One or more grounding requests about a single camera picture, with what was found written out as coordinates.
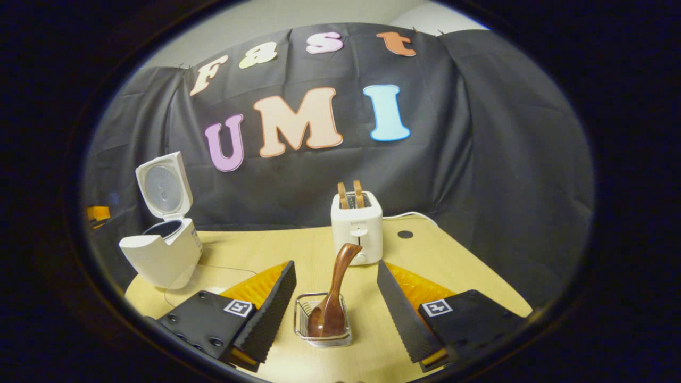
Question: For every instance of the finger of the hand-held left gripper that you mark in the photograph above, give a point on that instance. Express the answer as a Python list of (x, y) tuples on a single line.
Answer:
[(98, 214)]

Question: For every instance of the white rice cooker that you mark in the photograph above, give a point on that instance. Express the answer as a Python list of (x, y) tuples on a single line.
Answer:
[(159, 260)]

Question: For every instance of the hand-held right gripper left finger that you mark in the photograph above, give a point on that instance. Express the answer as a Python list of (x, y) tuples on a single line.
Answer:
[(268, 319)]

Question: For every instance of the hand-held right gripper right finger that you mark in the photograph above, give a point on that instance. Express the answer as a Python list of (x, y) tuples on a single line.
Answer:
[(404, 319)]

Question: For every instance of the black backdrop cloth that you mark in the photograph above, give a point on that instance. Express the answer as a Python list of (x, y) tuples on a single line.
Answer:
[(479, 159)]

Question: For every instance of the white toaster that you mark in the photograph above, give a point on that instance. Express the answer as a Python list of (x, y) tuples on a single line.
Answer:
[(356, 223)]

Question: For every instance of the brown wooden spoon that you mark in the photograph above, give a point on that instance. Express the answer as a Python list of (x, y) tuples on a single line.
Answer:
[(343, 266)]

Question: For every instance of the black table grommet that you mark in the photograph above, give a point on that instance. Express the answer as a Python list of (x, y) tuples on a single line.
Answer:
[(405, 234)]

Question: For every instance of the clear plastic container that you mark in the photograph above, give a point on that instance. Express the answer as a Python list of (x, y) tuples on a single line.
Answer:
[(207, 282)]

